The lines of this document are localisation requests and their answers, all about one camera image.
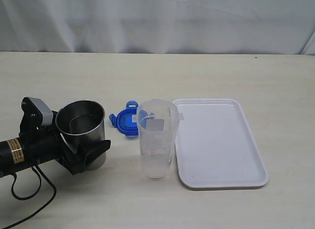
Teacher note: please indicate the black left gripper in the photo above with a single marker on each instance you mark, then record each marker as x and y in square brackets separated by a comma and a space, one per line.
[45, 143]

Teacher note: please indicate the stainless steel cup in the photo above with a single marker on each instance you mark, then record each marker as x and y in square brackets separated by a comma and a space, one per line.
[81, 124]

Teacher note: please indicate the white rectangular plastic tray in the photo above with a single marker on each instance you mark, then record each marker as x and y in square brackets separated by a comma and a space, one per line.
[215, 147]

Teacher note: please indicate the blue plastic lid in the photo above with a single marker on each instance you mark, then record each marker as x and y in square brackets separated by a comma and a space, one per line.
[128, 119]

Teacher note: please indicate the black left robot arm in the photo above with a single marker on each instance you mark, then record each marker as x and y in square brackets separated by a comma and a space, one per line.
[11, 154]

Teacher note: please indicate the clear plastic container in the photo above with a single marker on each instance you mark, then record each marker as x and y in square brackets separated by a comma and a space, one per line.
[157, 121]

